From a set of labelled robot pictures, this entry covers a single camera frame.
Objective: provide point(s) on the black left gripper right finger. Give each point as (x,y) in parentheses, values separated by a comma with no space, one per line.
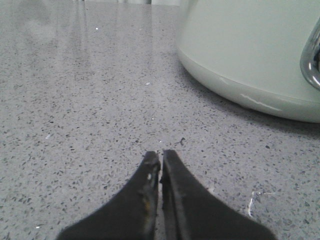
(192,213)

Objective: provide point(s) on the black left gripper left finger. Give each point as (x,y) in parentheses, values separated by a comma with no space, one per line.
(130,214)

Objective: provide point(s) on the pale green electric pot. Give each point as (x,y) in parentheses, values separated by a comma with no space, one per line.
(261,54)

